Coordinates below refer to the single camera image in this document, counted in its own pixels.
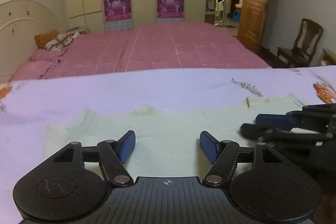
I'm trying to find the cream knitted sweater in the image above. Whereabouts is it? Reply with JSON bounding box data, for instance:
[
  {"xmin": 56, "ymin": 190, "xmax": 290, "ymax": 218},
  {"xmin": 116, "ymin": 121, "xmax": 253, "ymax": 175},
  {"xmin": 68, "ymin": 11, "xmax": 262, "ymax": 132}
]
[{"xmin": 43, "ymin": 93, "xmax": 307, "ymax": 177}]

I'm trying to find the dark wooden chair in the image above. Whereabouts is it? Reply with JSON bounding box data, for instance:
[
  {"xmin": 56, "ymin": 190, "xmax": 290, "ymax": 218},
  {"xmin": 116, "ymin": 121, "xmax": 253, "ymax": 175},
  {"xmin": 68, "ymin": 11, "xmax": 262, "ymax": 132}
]
[{"xmin": 277, "ymin": 18, "xmax": 323, "ymax": 68}]

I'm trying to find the lavender floral bed sheet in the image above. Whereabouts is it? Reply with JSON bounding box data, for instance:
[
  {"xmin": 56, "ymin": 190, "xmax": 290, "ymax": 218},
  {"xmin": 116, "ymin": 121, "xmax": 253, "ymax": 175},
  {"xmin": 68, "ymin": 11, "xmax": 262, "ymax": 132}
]
[{"xmin": 1, "ymin": 66, "xmax": 335, "ymax": 223}]

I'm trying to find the brown wooden door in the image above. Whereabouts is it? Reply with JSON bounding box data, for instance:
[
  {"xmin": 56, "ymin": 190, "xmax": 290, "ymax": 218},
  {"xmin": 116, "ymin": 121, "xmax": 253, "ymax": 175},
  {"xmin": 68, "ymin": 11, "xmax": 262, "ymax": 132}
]
[{"xmin": 238, "ymin": 0, "xmax": 269, "ymax": 53}]

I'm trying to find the blue plastic stool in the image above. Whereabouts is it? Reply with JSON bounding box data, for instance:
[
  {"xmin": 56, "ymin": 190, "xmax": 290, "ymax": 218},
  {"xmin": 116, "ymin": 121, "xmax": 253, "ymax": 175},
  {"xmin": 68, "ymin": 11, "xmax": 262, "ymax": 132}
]
[{"xmin": 232, "ymin": 3, "xmax": 242, "ymax": 22}]

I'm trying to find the metal stair railing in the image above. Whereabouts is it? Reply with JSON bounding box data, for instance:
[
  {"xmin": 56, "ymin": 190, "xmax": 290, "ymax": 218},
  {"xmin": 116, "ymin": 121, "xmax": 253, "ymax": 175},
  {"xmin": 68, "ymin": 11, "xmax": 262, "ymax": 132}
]
[{"xmin": 215, "ymin": 0, "xmax": 229, "ymax": 27}]

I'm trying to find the pink checked bed cover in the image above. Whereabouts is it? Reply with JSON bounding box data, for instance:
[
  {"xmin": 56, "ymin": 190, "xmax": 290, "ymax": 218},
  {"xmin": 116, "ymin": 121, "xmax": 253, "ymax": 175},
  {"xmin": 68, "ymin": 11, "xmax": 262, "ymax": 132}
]
[{"xmin": 11, "ymin": 22, "xmax": 269, "ymax": 81}]

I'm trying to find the orange patterned pillow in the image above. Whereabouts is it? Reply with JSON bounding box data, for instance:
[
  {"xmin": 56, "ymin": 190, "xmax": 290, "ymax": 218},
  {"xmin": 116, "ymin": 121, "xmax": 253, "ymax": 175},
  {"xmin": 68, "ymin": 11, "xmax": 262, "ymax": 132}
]
[{"xmin": 34, "ymin": 30, "xmax": 86, "ymax": 52}]

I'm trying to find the lower right purple poster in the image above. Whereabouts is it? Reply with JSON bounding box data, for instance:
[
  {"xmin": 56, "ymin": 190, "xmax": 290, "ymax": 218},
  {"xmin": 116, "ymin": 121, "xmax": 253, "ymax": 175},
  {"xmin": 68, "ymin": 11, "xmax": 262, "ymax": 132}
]
[{"xmin": 157, "ymin": 0, "xmax": 185, "ymax": 23}]

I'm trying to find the purple poster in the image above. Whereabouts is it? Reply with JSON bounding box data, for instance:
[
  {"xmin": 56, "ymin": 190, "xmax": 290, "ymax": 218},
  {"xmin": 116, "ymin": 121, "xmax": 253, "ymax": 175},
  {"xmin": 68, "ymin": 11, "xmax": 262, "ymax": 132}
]
[
  {"xmin": 157, "ymin": 0, "xmax": 185, "ymax": 23},
  {"xmin": 104, "ymin": 0, "xmax": 133, "ymax": 32}
]

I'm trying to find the cream curved headboard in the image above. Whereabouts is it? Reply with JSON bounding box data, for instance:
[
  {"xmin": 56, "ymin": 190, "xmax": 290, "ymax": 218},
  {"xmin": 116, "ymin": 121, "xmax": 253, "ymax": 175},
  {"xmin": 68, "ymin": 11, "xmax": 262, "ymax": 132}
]
[{"xmin": 0, "ymin": 0, "xmax": 64, "ymax": 84}]

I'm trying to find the lower left purple poster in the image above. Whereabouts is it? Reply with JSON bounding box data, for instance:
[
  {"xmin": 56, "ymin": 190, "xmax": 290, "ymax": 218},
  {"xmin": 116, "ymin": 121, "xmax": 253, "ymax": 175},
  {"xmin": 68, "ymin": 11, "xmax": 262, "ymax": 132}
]
[{"xmin": 104, "ymin": 0, "xmax": 133, "ymax": 32}]

